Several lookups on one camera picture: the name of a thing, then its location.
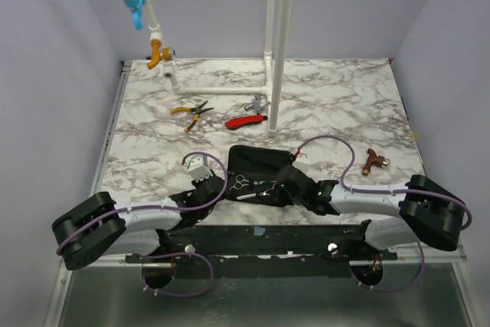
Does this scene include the silver thinning scissors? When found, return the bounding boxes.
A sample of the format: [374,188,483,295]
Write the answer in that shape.
[236,183,277,201]

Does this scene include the black fabric tool case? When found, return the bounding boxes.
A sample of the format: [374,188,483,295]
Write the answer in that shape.
[224,145,296,208]

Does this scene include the silver hair scissors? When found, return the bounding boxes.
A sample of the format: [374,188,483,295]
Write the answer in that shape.
[230,175,276,191]

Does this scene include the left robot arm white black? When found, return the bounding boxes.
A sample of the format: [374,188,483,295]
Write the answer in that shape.
[51,174,228,270]

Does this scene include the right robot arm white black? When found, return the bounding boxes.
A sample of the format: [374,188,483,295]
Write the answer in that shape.
[274,165,472,260]

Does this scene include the red utility knife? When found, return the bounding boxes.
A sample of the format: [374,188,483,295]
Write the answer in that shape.
[224,114,268,130]

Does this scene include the brown faucet tap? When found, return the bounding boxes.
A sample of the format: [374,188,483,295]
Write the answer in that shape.
[361,148,390,176]

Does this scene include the orange faucet tap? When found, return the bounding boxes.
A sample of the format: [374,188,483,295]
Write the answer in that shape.
[147,39,175,70]

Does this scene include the blue faucet tap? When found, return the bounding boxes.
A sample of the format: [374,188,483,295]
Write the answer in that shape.
[123,0,146,31]

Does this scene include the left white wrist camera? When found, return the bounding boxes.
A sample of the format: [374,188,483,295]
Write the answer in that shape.
[183,155,213,182]

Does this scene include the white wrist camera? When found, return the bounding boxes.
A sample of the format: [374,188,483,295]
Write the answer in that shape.
[183,155,213,182]
[292,152,311,174]

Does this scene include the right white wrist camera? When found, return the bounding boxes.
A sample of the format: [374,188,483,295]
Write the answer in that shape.
[292,152,311,174]

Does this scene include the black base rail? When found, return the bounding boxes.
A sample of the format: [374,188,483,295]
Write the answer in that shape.
[76,223,387,278]

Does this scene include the yellow handled pliers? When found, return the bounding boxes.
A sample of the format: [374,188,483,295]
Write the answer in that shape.
[171,100,214,132]

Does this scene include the white PVC pipe frame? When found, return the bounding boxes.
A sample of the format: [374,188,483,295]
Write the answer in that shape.
[142,0,292,136]

